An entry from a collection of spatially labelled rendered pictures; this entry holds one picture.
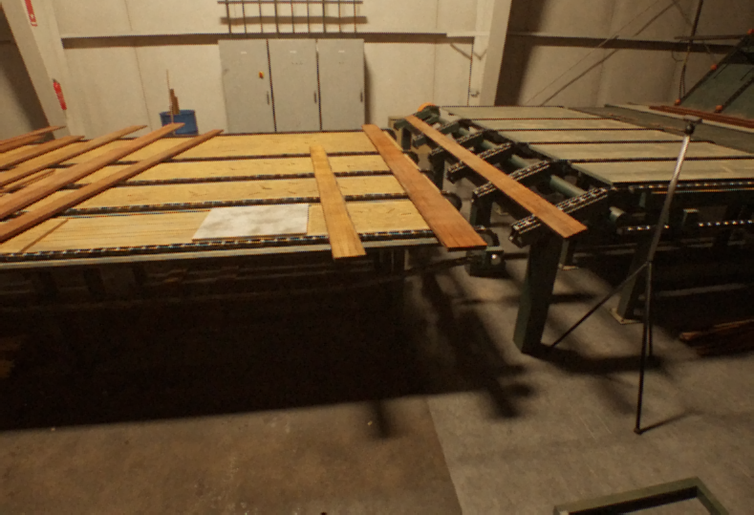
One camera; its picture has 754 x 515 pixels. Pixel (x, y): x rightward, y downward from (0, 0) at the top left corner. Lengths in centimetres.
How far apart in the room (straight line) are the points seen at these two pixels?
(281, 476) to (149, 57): 754
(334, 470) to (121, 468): 99
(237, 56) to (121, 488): 641
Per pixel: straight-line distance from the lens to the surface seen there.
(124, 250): 228
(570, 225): 217
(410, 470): 205
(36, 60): 842
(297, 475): 206
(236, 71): 745
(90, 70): 893
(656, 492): 227
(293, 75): 734
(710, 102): 757
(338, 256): 179
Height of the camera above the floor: 172
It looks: 24 degrees down
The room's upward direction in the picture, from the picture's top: straight up
